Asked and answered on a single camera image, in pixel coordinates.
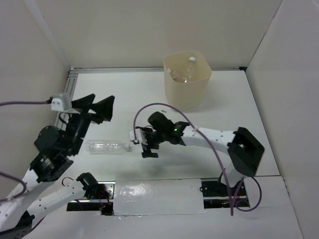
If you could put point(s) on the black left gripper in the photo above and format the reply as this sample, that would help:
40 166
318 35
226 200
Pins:
104 108

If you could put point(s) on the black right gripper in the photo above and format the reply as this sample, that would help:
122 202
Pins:
147 152

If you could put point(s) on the clear bottle white cap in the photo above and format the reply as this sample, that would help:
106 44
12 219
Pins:
175 75

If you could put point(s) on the clear bottle grey cap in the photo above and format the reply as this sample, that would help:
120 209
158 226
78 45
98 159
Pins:
188 75

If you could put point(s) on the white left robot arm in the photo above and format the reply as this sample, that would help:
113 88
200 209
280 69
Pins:
23 209

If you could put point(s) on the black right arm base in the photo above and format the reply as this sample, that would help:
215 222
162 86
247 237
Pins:
215 195

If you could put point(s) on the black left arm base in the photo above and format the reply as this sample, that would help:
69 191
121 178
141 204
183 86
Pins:
101 202

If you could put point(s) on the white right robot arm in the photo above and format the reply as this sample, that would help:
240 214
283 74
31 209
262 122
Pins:
243 148

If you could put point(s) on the beige plastic bin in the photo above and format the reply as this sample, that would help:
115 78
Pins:
184 96

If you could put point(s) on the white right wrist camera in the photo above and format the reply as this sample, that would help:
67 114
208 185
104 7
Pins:
137 136

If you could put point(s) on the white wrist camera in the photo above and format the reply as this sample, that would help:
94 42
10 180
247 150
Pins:
61 102
137 136

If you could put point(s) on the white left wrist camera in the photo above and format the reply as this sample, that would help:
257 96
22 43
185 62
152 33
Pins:
61 102

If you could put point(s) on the aluminium frame rail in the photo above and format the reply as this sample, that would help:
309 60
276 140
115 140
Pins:
237 144

